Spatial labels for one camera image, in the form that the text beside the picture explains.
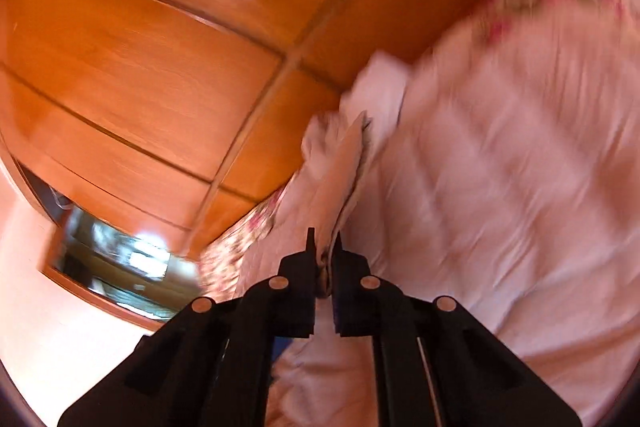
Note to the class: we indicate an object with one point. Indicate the pale pink quilted duvet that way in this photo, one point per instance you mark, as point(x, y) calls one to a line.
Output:
point(500, 207)

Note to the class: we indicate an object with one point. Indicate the floral bed sheet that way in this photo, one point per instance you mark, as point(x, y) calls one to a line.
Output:
point(225, 257)

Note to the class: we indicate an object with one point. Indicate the wooden wardrobe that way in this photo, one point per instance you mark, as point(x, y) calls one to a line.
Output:
point(150, 57)

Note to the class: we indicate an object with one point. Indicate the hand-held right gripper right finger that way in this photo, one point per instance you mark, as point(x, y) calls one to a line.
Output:
point(345, 292)

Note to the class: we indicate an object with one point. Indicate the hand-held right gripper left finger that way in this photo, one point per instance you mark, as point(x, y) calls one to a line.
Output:
point(303, 292)

